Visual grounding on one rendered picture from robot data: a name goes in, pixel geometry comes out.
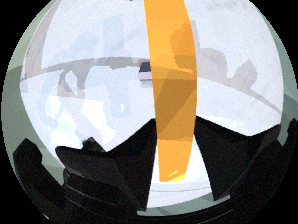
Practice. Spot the orange bar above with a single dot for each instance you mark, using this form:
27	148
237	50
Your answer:
174	76

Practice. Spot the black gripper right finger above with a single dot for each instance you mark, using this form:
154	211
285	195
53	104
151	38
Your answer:
228	154

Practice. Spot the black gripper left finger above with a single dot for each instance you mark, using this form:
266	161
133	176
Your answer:
129	166

